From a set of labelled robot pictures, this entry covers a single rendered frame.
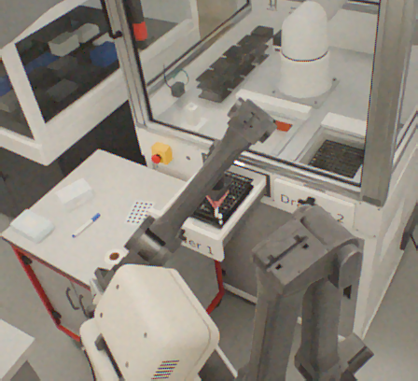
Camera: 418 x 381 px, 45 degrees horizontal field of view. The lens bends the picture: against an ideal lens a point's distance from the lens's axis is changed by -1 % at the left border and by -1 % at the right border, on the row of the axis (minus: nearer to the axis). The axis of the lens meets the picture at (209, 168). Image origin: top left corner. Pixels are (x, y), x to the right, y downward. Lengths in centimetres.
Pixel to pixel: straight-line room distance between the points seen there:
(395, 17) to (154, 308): 87
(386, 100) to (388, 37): 18
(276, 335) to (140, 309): 28
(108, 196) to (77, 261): 33
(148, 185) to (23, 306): 111
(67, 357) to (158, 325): 174
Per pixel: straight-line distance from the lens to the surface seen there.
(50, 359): 266
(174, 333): 92
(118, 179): 218
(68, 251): 197
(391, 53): 139
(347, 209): 174
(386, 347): 252
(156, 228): 118
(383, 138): 153
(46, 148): 227
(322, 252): 69
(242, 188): 183
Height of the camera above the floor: 215
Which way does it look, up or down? 41 degrees down
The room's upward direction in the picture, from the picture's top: 8 degrees counter-clockwise
